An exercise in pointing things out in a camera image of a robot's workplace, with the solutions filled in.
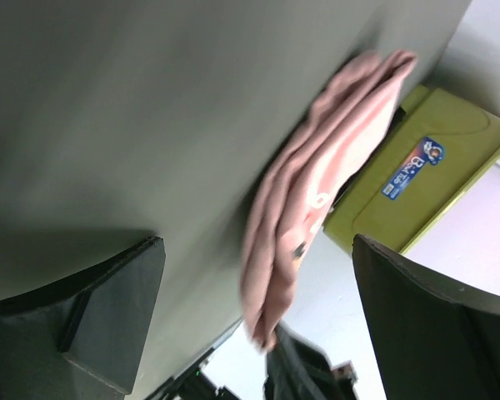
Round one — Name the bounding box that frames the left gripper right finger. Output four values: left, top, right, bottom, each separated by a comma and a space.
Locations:
352, 234, 500, 399

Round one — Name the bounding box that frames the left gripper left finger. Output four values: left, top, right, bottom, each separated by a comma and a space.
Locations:
0, 237, 166, 399

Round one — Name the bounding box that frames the pink t shirt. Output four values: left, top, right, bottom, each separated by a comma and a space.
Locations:
240, 50, 417, 351

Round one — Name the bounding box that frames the olive green plastic bin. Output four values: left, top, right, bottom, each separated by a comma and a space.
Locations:
323, 85, 500, 253

